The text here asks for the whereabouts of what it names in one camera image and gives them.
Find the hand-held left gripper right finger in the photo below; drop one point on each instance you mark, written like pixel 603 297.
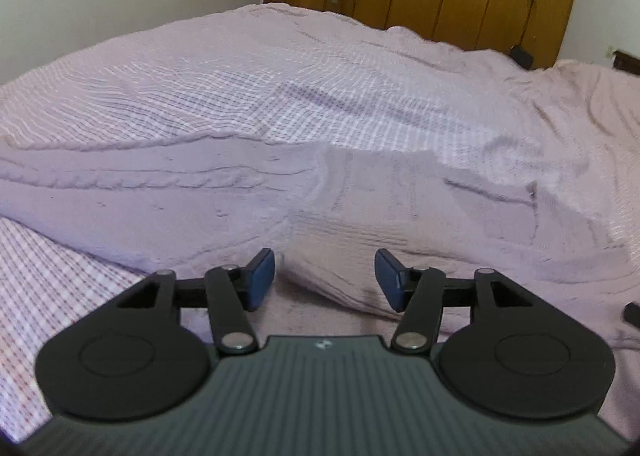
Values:
pixel 387 280

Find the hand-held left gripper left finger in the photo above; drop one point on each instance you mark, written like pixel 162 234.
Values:
pixel 262 278

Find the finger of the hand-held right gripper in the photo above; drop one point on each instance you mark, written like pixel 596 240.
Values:
pixel 633 313

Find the purple knitted sweater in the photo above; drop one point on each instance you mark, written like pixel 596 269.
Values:
pixel 200 206

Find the pink checked bedspread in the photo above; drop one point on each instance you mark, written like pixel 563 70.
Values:
pixel 250 81

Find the dark wooden headboard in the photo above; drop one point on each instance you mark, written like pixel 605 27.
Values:
pixel 628 60

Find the small black object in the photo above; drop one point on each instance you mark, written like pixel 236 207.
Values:
pixel 521 57

